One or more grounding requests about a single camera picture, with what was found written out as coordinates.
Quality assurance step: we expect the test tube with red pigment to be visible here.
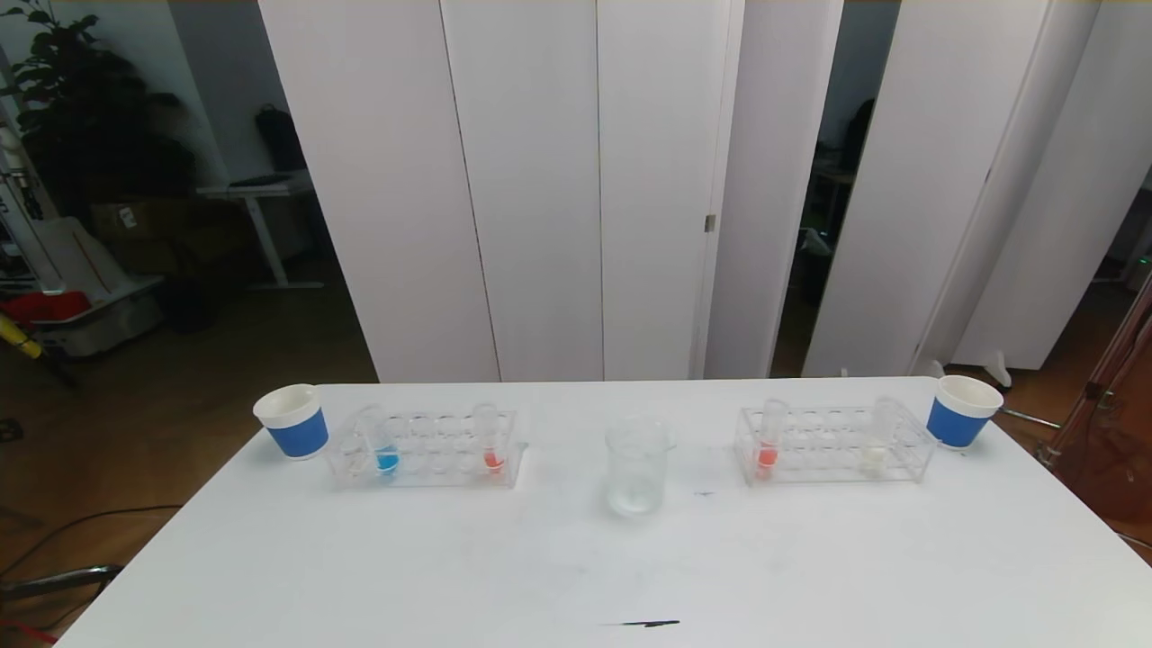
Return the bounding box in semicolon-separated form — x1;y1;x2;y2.
754;400;789;480
472;402;507;474

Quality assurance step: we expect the test tube with blue pigment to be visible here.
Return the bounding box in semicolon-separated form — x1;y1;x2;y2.
358;405;401;476

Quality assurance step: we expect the clear glass beaker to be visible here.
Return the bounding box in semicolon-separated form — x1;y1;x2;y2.
605;416;678;518

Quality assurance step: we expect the clear acrylic test tube rack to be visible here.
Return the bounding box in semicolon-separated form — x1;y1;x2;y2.
324;409;529;491
733;405;939;487

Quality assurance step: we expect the test tube with white pigment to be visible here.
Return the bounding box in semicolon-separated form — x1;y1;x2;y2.
859;397;903;474

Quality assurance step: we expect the white partition panel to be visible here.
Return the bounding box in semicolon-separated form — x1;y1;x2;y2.
952;0;1152;372
705;0;845;379
257;0;500;383
803;0;1052;377
439;0;604;382
596;0;746;382

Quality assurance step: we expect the blue white paper cup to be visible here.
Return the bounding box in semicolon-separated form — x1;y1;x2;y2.
926;375;1004;450
253;384;330;461

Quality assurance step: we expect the white office desk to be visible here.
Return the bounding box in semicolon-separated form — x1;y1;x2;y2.
196;173;325;291

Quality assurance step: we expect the black backpack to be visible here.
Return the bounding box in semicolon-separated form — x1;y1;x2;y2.
255;103;307;174

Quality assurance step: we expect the brown cardboard box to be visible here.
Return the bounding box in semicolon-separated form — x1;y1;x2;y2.
90;200;181;244

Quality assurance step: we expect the white floor machine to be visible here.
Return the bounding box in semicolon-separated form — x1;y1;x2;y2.
0;216;165;358

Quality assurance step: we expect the dark green potted plant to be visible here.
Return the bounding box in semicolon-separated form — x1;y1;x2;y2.
0;0;194;217

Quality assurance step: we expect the metal chair leg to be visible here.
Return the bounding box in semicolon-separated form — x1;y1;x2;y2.
0;564;122;599

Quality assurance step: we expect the black floor cable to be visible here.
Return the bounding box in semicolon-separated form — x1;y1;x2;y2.
0;504;181;577

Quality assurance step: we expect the yellow tool handle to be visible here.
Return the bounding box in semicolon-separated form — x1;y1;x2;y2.
0;313;41;359

